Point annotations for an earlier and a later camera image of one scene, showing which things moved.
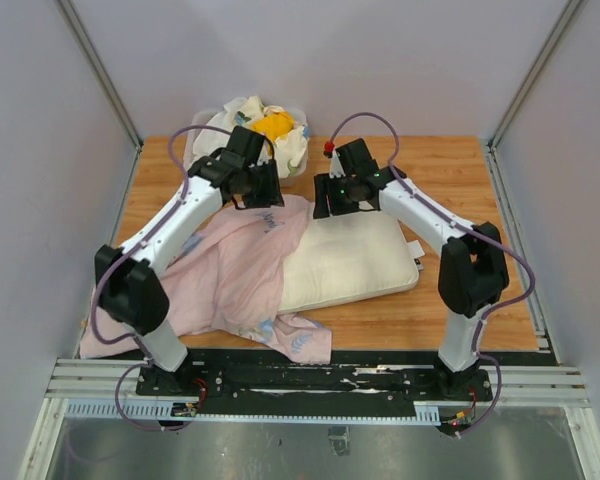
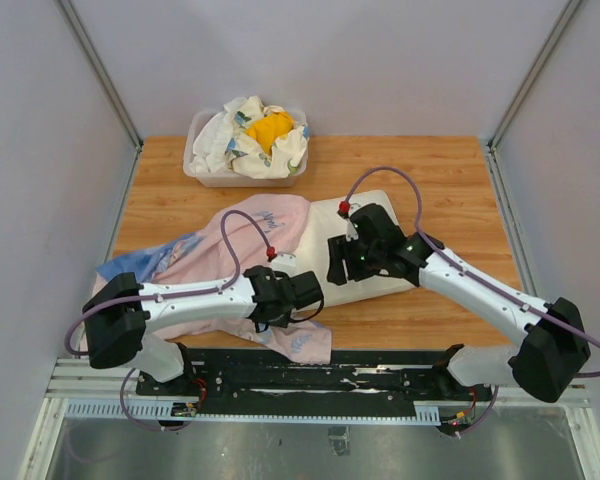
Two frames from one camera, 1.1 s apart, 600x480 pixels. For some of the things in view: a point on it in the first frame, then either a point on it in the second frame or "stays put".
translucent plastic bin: [196, 121] stays put
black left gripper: [273, 195] -> [283, 323]
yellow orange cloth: [275, 125] stays put
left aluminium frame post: [99, 70] stays put
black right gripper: [321, 185] -> [336, 251]
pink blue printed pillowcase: [227, 285] stays put
